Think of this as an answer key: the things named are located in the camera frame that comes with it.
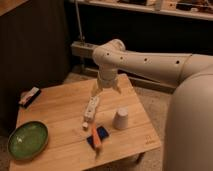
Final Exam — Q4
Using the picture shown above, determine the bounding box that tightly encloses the grey metal beam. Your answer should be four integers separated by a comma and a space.
71, 41, 97, 59

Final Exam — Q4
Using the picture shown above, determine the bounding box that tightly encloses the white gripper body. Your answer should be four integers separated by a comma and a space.
97, 68, 117, 89

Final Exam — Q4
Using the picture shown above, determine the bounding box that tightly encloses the metal pole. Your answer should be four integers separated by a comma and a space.
74, 0, 84, 43

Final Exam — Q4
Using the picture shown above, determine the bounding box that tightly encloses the white paper cup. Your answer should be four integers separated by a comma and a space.
113, 108, 128, 130

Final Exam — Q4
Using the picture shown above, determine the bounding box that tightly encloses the wooden table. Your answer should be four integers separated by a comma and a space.
9, 74, 161, 171

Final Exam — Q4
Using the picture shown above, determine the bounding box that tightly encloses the green bowl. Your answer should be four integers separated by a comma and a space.
7, 121, 49, 161

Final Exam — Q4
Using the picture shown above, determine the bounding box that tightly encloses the wooden shelf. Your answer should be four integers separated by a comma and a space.
77, 0, 213, 21

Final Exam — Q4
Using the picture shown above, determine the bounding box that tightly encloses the blue sponge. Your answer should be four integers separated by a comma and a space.
86, 125, 110, 150

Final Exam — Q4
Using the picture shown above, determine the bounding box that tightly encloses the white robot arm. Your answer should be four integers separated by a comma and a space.
92, 39, 213, 171

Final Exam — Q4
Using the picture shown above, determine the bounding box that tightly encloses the orange carrot toy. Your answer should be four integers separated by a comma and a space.
92, 124, 102, 149

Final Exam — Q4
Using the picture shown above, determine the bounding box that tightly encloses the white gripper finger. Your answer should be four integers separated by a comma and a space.
113, 83, 122, 94
91, 82, 100, 96

